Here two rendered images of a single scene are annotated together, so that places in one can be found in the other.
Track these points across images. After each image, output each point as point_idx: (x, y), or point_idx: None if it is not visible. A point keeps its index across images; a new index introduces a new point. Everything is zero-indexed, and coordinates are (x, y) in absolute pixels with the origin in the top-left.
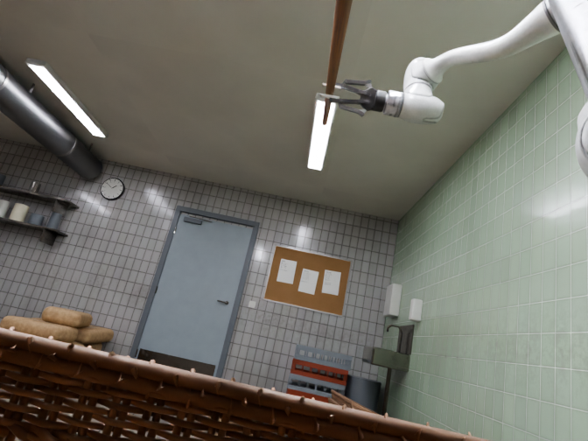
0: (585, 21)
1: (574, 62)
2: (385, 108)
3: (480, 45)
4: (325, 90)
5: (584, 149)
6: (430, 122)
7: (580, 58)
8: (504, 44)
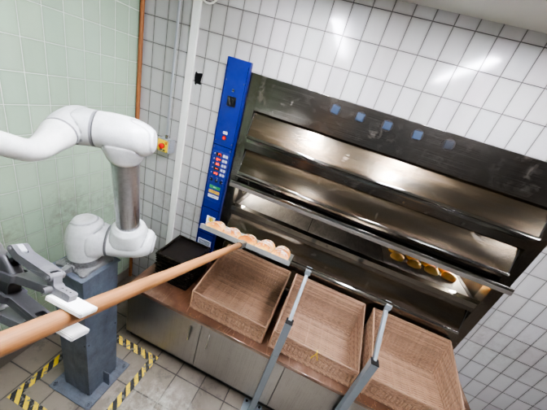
0: (139, 199)
1: (131, 214)
2: None
3: (29, 148)
4: (89, 316)
5: (150, 251)
6: None
7: (136, 214)
8: (50, 156)
